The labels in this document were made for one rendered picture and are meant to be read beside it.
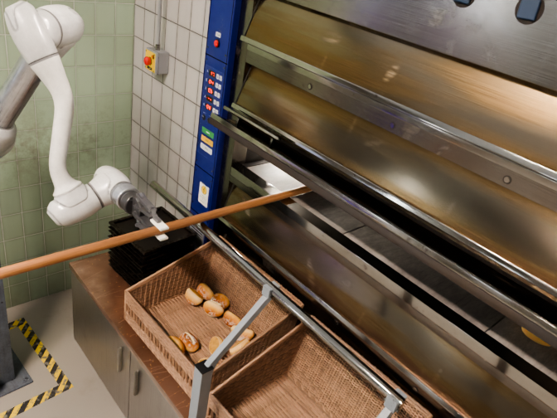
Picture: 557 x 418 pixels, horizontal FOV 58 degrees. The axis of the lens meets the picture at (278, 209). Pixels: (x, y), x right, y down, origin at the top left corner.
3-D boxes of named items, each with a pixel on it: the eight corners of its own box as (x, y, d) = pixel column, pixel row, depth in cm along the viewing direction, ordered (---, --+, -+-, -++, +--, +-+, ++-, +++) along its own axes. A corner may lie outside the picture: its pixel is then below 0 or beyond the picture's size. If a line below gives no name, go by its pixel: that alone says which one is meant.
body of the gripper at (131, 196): (140, 187, 175) (153, 199, 170) (138, 208, 179) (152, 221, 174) (119, 191, 170) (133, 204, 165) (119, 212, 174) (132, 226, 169)
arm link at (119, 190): (133, 201, 183) (141, 208, 180) (109, 206, 177) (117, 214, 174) (134, 179, 179) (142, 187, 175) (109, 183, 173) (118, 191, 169)
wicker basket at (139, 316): (214, 280, 242) (220, 232, 229) (294, 354, 210) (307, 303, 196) (121, 318, 211) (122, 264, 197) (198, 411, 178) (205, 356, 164)
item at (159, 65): (157, 67, 244) (158, 46, 239) (168, 74, 238) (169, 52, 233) (143, 68, 239) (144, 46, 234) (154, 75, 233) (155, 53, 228)
